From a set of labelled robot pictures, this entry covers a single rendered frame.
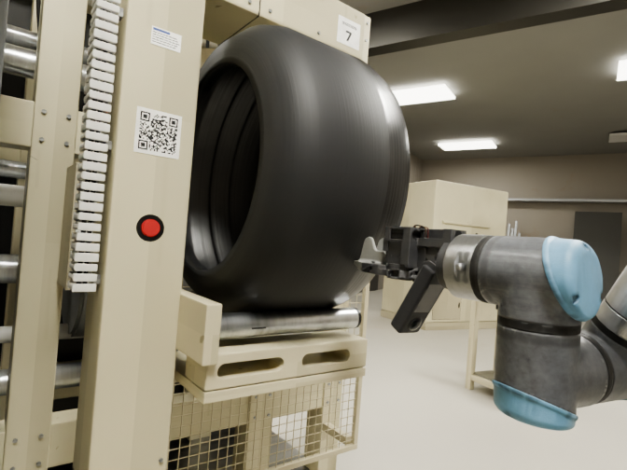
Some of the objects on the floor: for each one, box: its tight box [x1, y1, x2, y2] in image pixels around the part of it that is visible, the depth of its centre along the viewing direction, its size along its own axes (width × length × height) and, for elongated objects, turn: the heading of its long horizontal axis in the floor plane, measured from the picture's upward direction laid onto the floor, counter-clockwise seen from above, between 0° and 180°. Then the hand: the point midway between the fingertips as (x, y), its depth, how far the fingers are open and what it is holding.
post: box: [72, 0, 205, 470], centre depth 78 cm, size 13×13×250 cm
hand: (360, 267), depth 77 cm, fingers closed
